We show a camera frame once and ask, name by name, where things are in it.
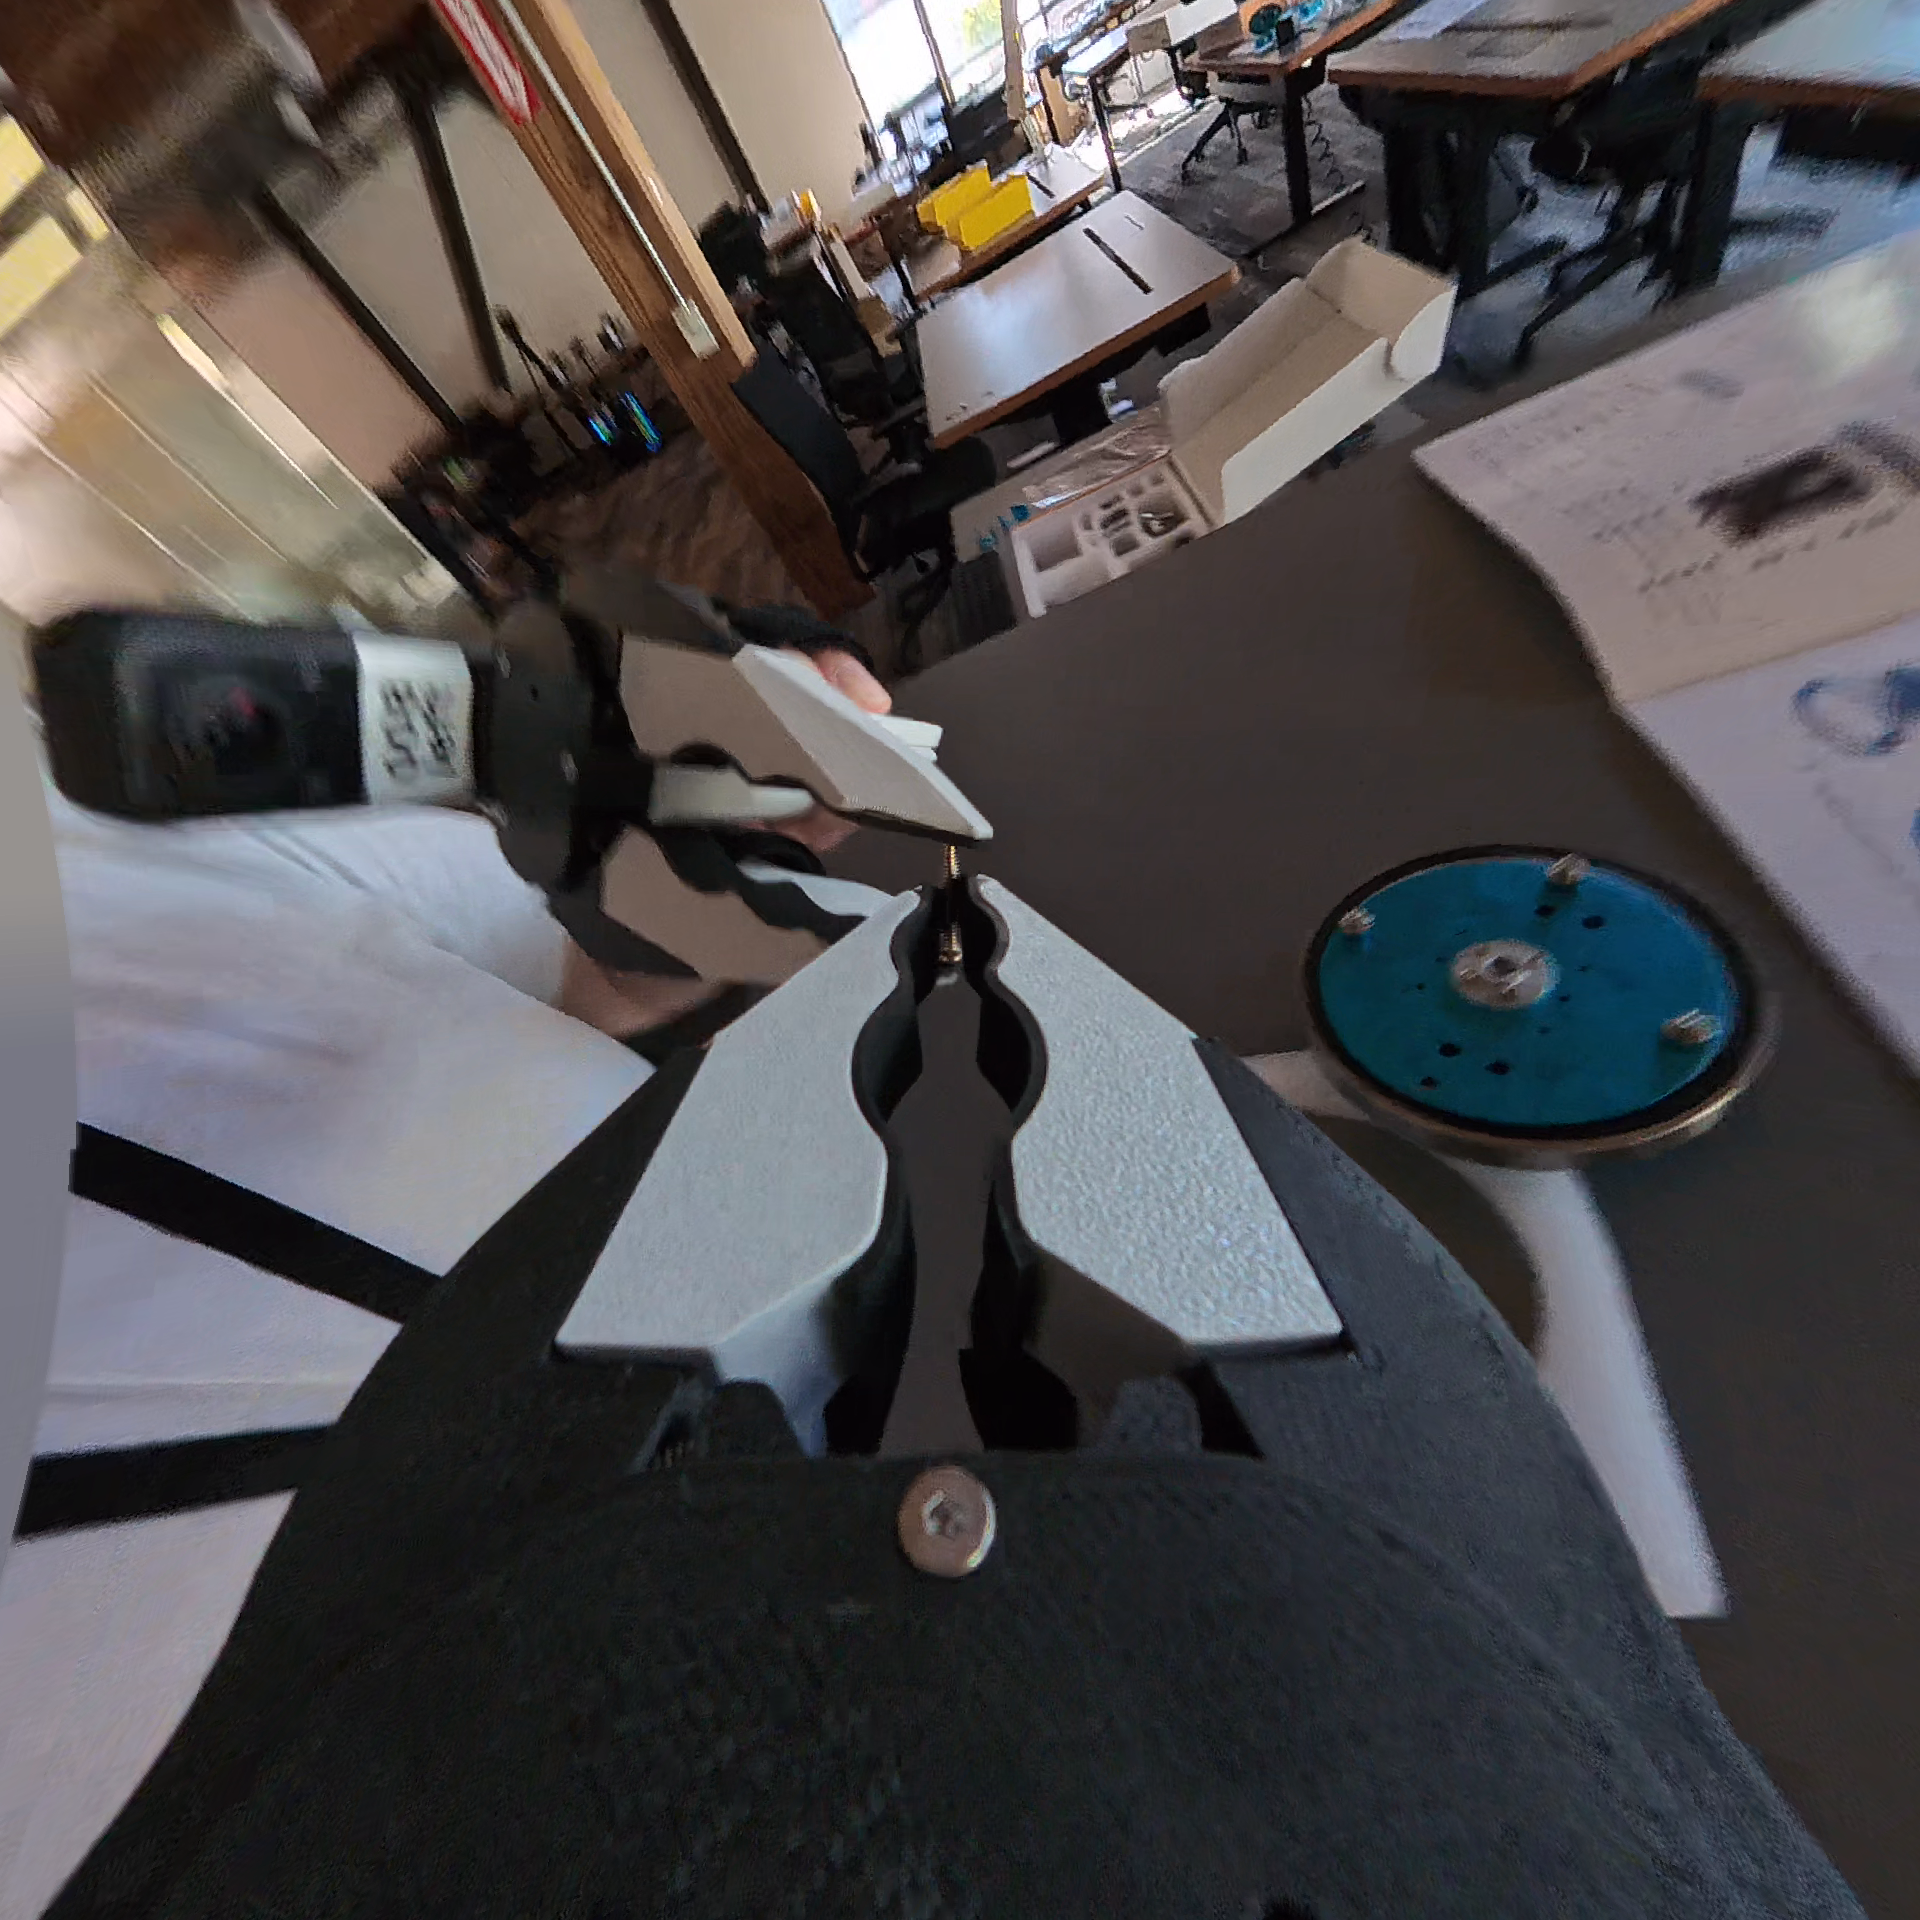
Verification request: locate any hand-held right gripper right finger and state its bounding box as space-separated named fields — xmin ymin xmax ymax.
xmin=954 ymin=876 xmax=1347 ymax=1454

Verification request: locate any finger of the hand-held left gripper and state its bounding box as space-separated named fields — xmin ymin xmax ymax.
xmin=617 ymin=632 xmax=995 ymax=847
xmin=562 ymin=816 xmax=918 ymax=992

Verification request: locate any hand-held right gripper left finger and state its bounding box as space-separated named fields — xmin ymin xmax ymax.
xmin=554 ymin=884 xmax=949 ymax=1454

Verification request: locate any blue disc with metal rim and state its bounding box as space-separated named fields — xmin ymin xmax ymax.
xmin=1301 ymin=847 xmax=1780 ymax=1170

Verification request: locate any white foam frame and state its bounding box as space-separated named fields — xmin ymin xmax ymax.
xmin=1244 ymin=1050 xmax=1733 ymax=1622

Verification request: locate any light office desk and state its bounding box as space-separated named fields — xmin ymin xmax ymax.
xmin=905 ymin=186 xmax=1248 ymax=452

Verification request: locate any dark office desk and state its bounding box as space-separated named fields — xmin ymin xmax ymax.
xmin=1326 ymin=0 xmax=1824 ymax=289

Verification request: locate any person's left hand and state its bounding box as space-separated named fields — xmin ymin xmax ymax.
xmin=772 ymin=644 xmax=898 ymax=860

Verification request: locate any black office chair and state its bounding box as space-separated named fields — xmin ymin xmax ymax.
xmin=725 ymin=336 xmax=1000 ymax=632

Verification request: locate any white foam parts tray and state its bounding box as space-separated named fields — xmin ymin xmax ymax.
xmin=1007 ymin=457 xmax=1218 ymax=618

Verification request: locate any wooden pillar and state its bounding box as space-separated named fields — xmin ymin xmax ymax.
xmin=510 ymin=0 xmax=879 ymax=618

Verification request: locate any white cardboard box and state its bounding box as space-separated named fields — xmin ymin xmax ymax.
xmin=1157 ymin=236 xmax=1459 ymax=528

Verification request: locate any printed instruction manual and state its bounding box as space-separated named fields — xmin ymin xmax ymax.
xmin=1409 ymin=224 xmax=1920 ymax=1083

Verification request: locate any black lanyard strap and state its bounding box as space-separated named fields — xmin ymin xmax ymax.
xmin=14 ymin=1116 xmax=452 ymax=1540

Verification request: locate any red wall sign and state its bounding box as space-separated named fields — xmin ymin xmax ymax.
xmin=425 ymin=0 xmax=546 ymax=131

